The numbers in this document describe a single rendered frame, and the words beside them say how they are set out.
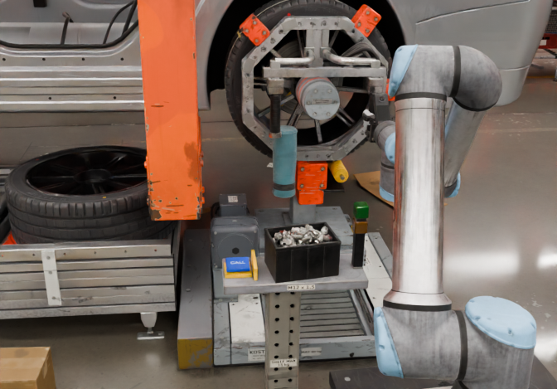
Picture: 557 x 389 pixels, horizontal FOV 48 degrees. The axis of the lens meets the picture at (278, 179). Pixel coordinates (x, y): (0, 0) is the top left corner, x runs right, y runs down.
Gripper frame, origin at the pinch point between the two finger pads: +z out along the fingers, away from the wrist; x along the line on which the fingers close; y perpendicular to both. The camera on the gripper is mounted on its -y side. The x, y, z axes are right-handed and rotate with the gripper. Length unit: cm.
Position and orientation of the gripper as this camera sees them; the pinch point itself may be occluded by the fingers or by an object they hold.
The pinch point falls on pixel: (371, 110)
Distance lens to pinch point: 220.8
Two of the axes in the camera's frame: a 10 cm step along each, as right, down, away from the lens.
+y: -0.2, 9.3, 3.7
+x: 9.9, -0.3, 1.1
